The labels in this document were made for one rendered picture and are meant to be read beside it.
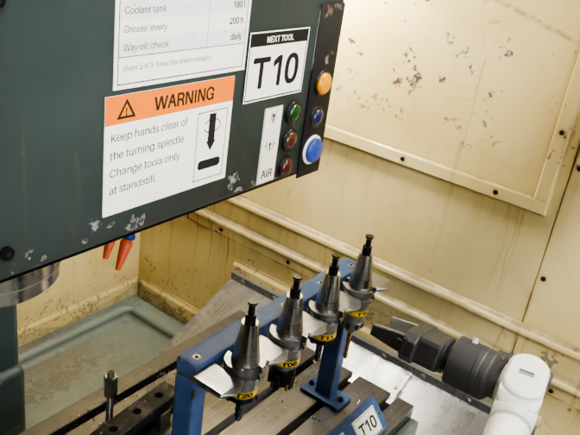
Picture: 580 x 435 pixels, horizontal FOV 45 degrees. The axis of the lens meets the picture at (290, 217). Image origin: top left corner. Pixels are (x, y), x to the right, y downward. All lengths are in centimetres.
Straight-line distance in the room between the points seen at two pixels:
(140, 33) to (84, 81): 6
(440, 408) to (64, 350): 108
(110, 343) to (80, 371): 15
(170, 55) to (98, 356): 160
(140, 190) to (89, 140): 8
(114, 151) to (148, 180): 5
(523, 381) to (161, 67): 78
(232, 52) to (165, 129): 10
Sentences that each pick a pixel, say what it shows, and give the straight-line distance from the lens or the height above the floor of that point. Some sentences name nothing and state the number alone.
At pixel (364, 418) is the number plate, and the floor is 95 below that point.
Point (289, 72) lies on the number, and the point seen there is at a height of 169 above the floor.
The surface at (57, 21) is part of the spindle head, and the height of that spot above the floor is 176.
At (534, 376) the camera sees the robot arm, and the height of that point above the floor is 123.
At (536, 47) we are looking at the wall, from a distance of 144.
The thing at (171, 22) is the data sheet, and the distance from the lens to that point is 61.
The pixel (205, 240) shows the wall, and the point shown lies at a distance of 205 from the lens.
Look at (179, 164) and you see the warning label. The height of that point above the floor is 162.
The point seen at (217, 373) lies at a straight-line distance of 106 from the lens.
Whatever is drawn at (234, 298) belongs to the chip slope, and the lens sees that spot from 196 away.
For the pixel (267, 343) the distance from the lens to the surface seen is 113.
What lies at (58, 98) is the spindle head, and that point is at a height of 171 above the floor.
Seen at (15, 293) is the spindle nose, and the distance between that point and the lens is 77.
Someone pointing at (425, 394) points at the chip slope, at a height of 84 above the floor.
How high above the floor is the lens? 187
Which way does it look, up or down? 25 degrees down
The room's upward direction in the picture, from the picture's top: 8 degrees clockwise
